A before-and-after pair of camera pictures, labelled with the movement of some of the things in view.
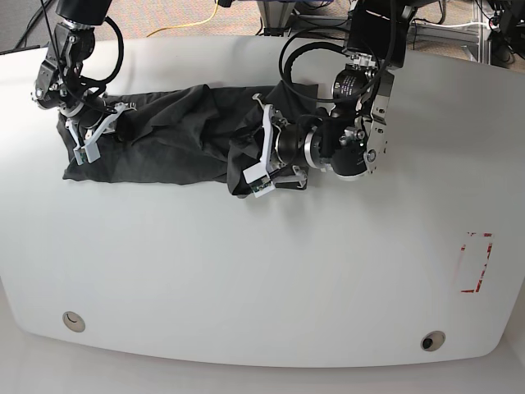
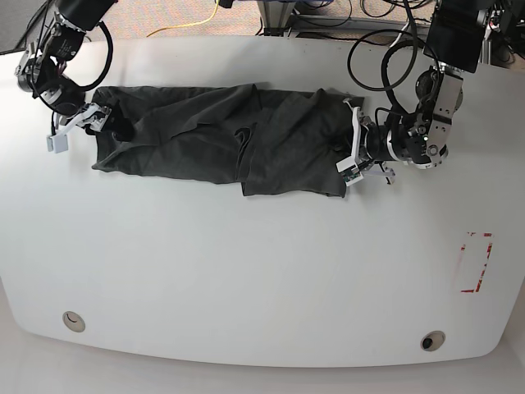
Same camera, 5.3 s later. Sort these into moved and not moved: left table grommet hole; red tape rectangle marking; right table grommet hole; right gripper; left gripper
Moved: left gripper; right gripper
Not moved: right table grommet hole; red tape rectangle marking; left table grommet hole
